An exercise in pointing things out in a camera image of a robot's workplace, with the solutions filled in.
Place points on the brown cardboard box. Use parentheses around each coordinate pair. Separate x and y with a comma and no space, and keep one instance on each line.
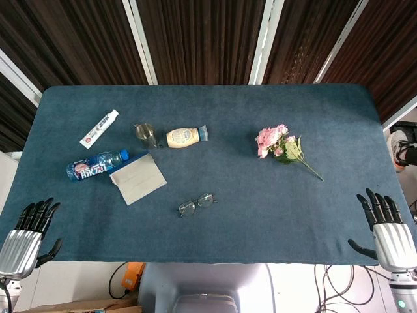
(81,306)

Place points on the orange device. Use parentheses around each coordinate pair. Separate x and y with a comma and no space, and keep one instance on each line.
(133,277)

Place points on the black-framed eyeglasses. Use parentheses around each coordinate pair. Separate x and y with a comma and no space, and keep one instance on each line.
(187,208)

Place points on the white toothpaste tube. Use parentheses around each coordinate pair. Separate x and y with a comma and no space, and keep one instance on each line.
(97,130)

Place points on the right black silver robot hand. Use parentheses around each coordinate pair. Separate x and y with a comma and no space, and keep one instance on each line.
(392,241)

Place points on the blue plastic drink bottle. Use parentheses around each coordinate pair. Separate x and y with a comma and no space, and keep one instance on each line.
(91,169)

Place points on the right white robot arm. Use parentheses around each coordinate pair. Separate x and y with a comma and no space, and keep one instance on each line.
(402,293)

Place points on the blue velvet tablecloth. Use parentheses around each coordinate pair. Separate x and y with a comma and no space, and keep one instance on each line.
(244,212)

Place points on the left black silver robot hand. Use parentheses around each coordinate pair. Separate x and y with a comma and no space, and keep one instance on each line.
(19,247)

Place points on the black background equipment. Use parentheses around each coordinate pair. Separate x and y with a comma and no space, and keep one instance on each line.
(408,128)

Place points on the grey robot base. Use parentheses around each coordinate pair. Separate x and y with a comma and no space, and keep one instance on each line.
(208,283)

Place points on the cream mayonnaise squeeze bottle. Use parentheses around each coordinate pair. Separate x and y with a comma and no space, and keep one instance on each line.
(182,137)

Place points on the pink artificial flower bouquet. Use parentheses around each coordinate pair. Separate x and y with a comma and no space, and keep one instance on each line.
(270,140)

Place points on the white partition post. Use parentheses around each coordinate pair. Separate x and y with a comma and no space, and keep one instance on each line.
(402,114)
(19,78)
(140,42)
(340,42)
(265,42)

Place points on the white orange shoe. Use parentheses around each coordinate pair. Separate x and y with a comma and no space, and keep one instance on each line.
(395,143)

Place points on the stainless steel cup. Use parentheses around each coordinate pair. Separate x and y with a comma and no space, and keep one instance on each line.
(146,137)

